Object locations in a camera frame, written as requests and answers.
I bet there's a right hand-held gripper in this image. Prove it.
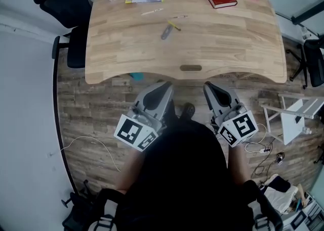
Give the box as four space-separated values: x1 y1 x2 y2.
203 81 259 148

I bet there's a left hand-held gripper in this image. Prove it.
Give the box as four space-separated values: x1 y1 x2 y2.
113 81 175 152

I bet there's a yellow pencil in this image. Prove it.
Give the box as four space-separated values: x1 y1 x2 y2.
167 20 182 32

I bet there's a white pen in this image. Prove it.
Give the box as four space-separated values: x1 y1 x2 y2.
140 8 164 16

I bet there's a person's left forearm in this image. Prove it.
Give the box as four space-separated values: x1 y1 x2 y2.
115 145 145 193

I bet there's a person's right forearm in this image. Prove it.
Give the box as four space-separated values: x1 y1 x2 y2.
227 144 251 185

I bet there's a light wooden desk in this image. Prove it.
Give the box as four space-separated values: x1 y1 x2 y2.
85 0 288 85

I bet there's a person's black shoe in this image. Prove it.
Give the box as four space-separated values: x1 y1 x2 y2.
180 102 196 120

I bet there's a white step stool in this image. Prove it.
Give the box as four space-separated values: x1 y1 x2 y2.
261 93 324 146

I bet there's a person's black clothing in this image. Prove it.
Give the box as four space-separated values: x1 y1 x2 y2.
115 99 255 231

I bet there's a black office chair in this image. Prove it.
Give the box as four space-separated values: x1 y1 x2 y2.
33 0 93 69
286 38 324 89

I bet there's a black and white bag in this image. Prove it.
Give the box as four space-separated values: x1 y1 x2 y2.
258 173 300 214

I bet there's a black metal beam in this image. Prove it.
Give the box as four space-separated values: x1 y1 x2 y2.
291 0 324 26

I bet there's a grey storage shelf with items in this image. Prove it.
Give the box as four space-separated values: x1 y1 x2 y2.
282 191 324 231

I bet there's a white power strip with cable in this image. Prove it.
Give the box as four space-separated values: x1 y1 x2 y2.
244 123 273 154

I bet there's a white floor cable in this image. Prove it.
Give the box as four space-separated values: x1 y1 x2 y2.
60 136 122 173

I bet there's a black floor cable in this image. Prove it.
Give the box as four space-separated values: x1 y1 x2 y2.
250 142 279 183

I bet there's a black harness with grey straps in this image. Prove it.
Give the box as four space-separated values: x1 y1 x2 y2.
61 179 285 231

